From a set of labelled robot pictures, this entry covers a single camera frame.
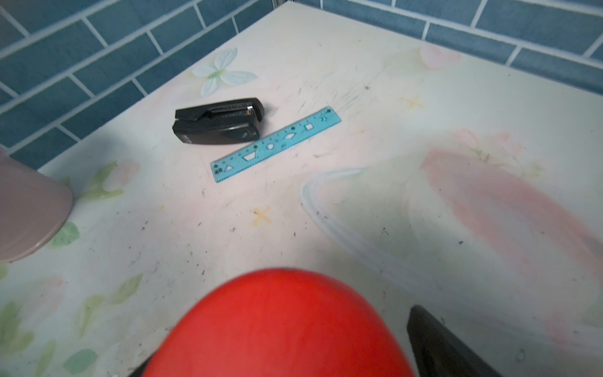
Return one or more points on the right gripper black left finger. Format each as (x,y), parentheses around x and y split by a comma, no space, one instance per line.
(139,371)

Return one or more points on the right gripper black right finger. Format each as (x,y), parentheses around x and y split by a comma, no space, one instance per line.
(438,352)

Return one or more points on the red jar lid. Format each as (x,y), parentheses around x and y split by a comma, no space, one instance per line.
(281,322)

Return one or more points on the pink pen holder cup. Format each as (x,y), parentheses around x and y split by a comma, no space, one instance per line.
(33,209)

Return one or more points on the teal ruler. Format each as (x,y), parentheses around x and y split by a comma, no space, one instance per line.
(273,144)

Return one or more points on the black stapler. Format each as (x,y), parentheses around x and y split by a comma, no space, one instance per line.
(220,123)

